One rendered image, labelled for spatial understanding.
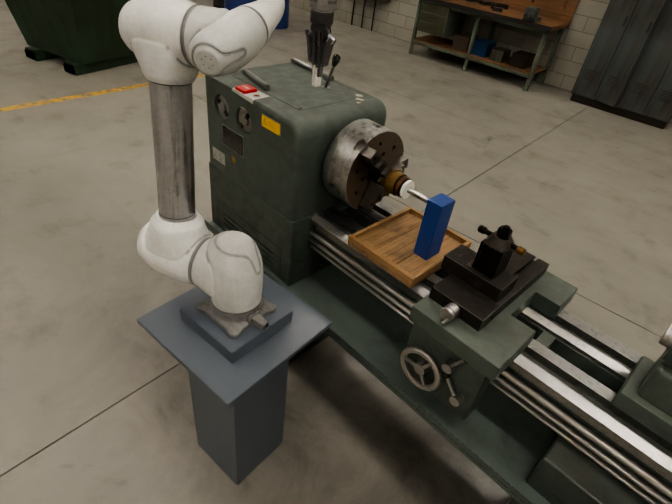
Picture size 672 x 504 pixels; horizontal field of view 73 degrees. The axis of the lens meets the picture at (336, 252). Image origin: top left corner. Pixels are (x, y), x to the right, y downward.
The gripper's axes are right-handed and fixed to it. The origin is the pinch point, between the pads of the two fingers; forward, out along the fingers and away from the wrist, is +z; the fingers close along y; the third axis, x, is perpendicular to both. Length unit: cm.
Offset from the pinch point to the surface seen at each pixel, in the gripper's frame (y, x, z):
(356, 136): 18.3, 4.0, 15.8
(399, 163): 27.4, 19.9, 26.3
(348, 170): 23.1, -3.1, 24.8
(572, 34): -152, 647, 62
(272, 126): -5.5, -14.2, 17.3
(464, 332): 85, -14, 45
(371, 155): 27.0, 3.1, 19.0
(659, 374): 128, 5, 36
